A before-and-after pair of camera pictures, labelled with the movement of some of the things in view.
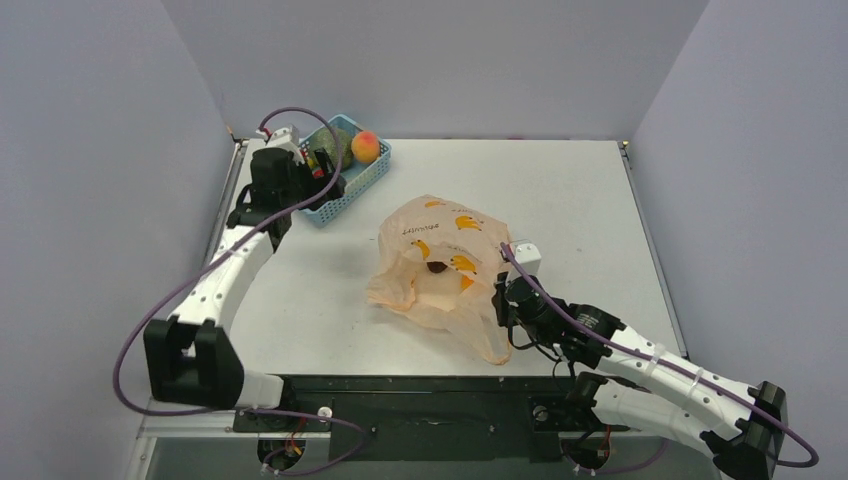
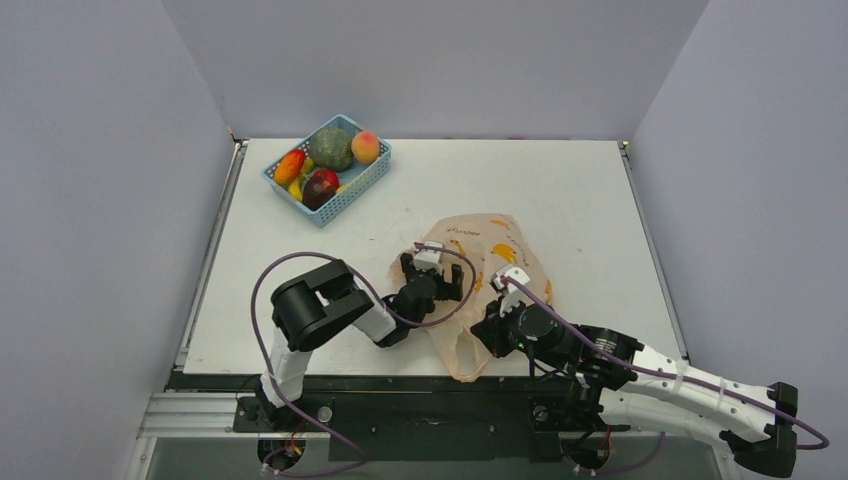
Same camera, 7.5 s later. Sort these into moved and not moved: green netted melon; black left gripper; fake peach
Moved: black left gripper
Not moved: green netted melon; fake peach
